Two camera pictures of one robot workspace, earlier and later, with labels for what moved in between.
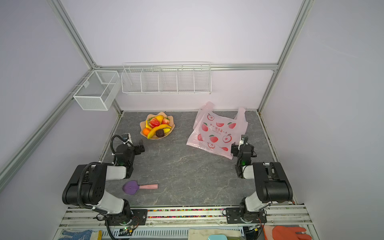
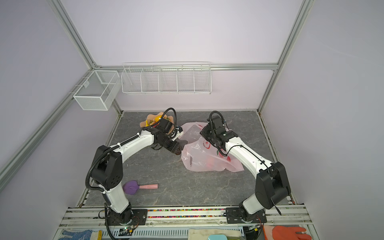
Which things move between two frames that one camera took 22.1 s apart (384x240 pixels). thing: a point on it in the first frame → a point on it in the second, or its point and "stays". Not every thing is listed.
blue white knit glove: x=86 y=234 stays
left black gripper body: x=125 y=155 → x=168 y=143
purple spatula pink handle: x=132 y=187 stays
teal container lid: x=217 y=237 stays
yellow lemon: x=160 y=118 stays
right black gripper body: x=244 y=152 → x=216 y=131
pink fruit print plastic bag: x=216 y=133 → x=200 y=155
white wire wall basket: x=167 y=78 stays
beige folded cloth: x=197 y=234 stays
